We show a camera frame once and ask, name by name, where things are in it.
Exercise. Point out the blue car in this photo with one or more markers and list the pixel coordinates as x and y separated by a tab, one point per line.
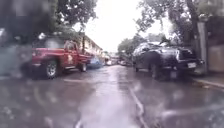
95	62

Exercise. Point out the distant trees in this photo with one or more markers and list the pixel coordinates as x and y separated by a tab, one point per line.
131	45

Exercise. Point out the pale long building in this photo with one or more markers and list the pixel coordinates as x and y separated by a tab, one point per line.
90	47

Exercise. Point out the wet grey asphalt road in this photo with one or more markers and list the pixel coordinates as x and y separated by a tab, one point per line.
110	96

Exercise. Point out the black car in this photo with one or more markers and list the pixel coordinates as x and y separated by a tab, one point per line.
163	58

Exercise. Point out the red pickup truck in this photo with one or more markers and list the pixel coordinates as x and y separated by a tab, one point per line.
60	56

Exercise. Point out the large leafy tree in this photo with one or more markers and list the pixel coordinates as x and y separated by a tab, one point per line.
173	16
40	16

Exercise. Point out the pale pillar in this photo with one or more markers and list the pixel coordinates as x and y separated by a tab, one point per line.
202	43

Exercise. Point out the kerb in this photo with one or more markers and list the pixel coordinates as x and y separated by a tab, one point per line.
208	82

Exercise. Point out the wall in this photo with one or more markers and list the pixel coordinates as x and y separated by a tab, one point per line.
216	50

